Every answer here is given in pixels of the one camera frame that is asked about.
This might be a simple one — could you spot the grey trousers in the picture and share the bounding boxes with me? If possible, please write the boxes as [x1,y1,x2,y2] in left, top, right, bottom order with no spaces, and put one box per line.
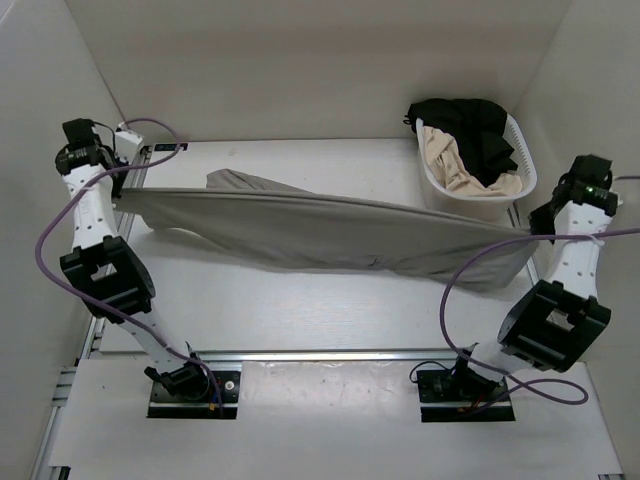
[115,169,538,291]

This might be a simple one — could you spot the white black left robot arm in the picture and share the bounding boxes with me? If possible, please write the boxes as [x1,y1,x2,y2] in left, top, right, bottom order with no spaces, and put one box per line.
[55,118,212,401]

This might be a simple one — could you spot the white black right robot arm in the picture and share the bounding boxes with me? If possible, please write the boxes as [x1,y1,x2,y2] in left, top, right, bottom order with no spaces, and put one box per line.
[449,155,618,400]

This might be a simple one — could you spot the dark label sticker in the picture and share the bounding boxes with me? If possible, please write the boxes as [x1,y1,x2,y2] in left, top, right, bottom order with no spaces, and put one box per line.
[153,143,188,152]

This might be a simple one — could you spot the beige garment in basket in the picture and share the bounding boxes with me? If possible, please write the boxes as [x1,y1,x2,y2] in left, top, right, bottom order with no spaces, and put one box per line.
[422,126,523,197]

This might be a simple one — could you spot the white laundry basket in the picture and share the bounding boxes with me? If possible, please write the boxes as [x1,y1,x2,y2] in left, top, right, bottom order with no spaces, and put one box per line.
[415,115,537,222]

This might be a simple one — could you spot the black garment in basket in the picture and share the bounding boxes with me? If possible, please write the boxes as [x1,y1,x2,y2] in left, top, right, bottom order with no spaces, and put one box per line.
[404,98,518,186]

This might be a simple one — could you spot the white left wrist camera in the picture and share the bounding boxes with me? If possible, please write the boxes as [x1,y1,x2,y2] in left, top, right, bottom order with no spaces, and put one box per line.
[115,128,144,164]

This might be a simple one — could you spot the aluminium frame rail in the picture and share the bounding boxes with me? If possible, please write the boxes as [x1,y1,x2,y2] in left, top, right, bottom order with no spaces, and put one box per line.
[64,146,148,358]

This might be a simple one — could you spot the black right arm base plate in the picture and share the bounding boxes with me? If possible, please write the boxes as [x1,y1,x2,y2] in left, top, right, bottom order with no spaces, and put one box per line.
[408,360,515,423]

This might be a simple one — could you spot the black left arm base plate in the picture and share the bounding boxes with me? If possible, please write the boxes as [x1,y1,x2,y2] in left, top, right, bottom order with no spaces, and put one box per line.
[147,370,241,420]

